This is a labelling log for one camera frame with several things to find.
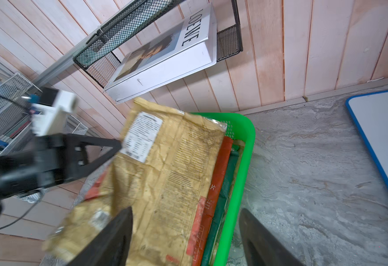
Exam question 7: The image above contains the gold chip bag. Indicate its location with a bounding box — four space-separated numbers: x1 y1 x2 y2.
43 98 227 266

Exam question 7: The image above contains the dark green REAL chip bag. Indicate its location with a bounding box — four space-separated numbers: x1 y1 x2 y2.
201 145 240 266

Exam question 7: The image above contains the white wire wall rack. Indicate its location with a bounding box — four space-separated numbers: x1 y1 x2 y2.
0 72 89 204

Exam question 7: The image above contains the green plastic basket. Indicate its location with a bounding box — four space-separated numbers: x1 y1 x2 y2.
201 113 256 266

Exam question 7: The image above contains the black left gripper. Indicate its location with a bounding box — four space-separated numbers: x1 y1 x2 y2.
0 134 122 201

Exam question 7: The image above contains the red chip bag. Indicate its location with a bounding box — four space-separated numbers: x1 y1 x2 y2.
192 136 233 266

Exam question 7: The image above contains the white LOEWE book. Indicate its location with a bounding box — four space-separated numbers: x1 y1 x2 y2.
104 3 217 103

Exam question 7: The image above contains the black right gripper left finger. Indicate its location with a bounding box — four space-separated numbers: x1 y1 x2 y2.
68 207 133 266

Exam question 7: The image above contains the black mesh wall shelf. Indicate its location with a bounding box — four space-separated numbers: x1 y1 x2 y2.
73 0 244 89

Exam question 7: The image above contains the white board blue frame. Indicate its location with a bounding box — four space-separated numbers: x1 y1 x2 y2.
345 90 388 188

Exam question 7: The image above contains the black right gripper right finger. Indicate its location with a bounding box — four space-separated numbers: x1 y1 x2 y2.
239 208 302 266

